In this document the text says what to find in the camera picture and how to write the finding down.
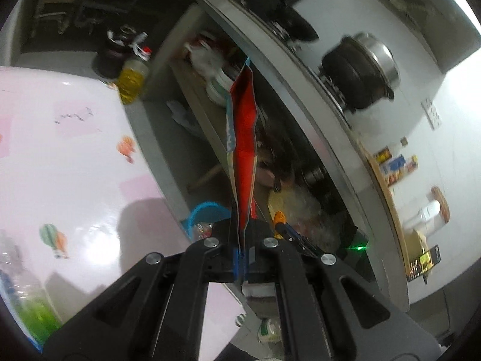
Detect orange and black tool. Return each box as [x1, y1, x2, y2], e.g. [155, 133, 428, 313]
[272, 211, 324, 258]

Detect green plastic bottle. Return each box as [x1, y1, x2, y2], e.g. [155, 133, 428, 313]
[0, 229, 63, 352]

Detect black cooking pot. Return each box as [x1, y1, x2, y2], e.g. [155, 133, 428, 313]
[319, 32, 401, 113]

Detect white paper roll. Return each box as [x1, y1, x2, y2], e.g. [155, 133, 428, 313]
[412, 199, 443, 234]

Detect black clay jar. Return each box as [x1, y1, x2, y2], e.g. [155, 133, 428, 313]
[93, 26, 131, 80]

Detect white wall socket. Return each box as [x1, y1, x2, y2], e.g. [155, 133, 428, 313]
[421, 98, 443, 129]

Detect white plastic bag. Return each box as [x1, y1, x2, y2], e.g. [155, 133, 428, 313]
[184, 39, 227, 78]

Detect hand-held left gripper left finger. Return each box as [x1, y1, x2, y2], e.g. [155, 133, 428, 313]
[41, 220, 240, 361]

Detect red snack packet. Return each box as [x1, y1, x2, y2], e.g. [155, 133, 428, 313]
[225, 57, 261, 283]

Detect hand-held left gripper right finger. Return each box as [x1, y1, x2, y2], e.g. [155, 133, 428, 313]
[244, 222, 440, 361]

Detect row of colourful packets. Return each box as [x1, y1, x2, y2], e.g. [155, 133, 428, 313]
[374, 146, 420, 187]

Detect yellow cooking oil bottle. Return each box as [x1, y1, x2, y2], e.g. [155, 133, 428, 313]
[118, 47, 152, 105]

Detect blue waste basket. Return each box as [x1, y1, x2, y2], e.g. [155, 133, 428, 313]
[182, 202, 232, 242]

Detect grey drain pipes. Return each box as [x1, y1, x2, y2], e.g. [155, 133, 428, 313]
[30, 0, 145, 38]

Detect stack of white bowls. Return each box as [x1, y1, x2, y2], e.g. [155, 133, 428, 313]
[206, 71, 234, 106]

